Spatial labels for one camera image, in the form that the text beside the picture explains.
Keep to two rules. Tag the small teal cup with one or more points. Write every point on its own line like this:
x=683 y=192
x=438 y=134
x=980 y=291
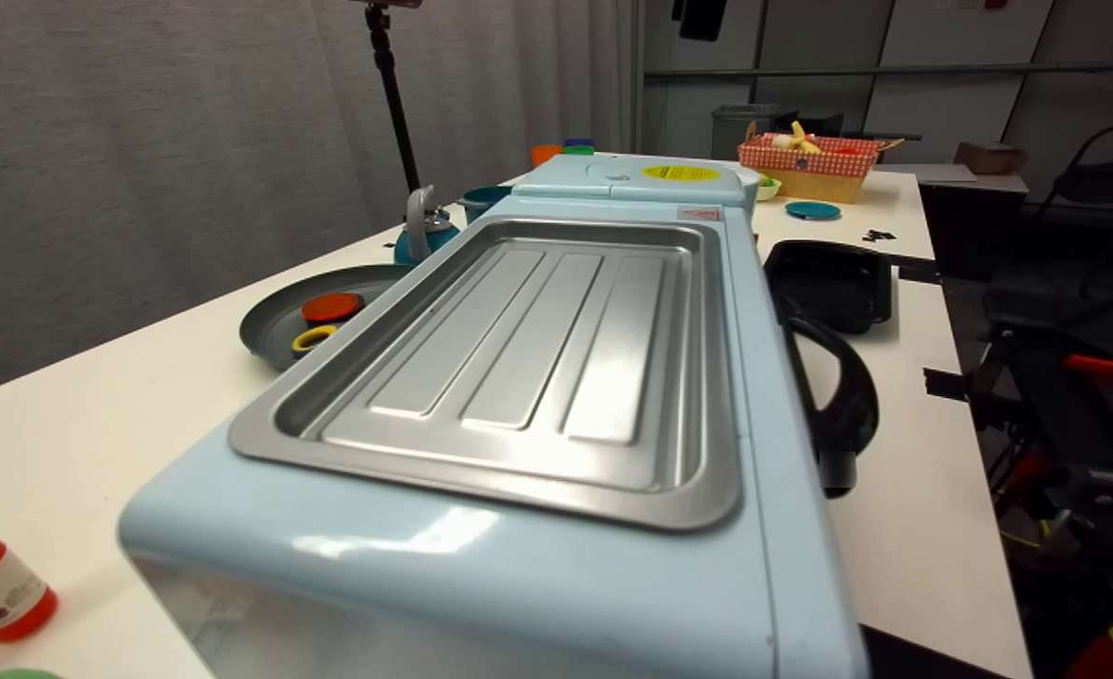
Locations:
x=480 y=203

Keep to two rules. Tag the orange basket with food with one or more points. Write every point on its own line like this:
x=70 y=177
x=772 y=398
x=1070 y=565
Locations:
x=817 y=168

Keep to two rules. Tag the light blue toaster oven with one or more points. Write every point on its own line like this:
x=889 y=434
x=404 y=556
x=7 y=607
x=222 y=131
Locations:
x=282 y=571

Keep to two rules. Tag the grey round plate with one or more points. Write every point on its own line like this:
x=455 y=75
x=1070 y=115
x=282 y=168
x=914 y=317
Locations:
x=277 y=317

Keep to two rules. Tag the grey metal baking tray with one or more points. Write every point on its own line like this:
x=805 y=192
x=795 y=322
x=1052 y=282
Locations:
x=573 y=366

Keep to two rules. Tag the green round object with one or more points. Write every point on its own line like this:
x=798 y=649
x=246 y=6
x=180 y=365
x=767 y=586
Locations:
x=29 y=674

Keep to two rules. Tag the teal round lid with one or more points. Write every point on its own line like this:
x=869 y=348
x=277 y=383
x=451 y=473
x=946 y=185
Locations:
x=814 y=212

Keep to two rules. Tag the yellow round sticker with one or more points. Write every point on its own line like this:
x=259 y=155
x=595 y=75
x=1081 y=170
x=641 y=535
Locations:
x=679 y=177

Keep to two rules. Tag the teal bowl with utensil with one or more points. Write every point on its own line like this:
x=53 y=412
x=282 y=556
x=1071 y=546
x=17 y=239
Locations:
x=425 y=229

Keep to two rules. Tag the black metal chair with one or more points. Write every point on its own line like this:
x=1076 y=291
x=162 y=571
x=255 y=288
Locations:
x=1084 y=183

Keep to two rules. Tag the black tripod pole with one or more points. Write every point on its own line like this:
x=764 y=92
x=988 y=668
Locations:
x=380 y=29

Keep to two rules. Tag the orange round toy disc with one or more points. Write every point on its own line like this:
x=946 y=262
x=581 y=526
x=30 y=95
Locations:
x=331 y=309

